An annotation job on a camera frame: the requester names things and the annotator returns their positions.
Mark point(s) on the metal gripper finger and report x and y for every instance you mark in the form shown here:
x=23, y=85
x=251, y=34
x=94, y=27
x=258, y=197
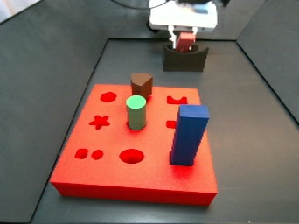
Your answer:
x=172, y=36
x=194, y=32

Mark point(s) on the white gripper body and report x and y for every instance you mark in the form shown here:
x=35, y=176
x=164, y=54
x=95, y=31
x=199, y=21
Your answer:
x=186, y=17

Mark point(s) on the red double-square block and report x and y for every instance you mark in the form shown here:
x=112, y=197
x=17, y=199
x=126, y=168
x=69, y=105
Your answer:
x=183, y=42

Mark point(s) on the blue square block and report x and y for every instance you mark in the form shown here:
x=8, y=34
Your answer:
x=191, y=124

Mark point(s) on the red shape-sorter board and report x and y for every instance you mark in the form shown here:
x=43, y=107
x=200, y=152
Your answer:
x=111, y=162

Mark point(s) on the black curved stand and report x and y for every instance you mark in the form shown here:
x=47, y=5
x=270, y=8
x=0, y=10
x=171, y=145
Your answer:
x=184, y=61

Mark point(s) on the brown pentagon peg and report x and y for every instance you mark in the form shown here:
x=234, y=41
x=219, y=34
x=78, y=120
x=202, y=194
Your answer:
x=142, y=83

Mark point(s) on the green cylinder peg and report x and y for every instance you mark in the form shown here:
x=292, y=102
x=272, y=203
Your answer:
x=135, y=108

